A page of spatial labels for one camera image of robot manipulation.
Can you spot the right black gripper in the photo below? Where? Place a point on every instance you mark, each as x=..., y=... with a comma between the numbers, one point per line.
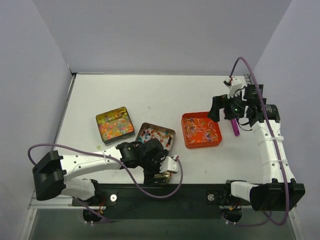
x=223, y=107

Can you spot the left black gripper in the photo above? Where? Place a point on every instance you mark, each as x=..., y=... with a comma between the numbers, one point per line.
x=152, y=178

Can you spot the purple plastic scoop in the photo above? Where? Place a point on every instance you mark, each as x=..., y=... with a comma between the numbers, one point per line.
x=235, y=127

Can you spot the beige tin with lollipops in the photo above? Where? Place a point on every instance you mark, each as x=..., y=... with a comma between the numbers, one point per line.
x=149, y=131

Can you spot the gold jar lid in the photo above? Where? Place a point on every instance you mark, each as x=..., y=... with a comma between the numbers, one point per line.
x=162, y=178

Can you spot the gold tin with star candies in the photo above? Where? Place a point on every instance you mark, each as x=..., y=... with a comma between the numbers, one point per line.
x=115, y=125

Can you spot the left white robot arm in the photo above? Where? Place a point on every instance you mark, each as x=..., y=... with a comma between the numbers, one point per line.
x=56, y=174

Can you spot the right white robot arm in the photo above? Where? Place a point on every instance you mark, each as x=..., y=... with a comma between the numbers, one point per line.
x=279, y=190

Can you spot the orange tray with lollipops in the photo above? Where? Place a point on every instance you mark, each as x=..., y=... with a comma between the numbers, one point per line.
x=199, y=131

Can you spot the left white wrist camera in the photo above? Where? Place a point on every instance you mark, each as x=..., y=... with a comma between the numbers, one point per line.
x=170, y=165

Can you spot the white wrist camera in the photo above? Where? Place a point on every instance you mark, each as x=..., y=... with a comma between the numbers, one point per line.
x=235, y=86
x=170, y=165

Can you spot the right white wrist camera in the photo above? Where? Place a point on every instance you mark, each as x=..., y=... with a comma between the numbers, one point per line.
x=235, y=86

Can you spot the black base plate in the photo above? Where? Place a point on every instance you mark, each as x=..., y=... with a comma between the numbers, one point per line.
x=190, y=202

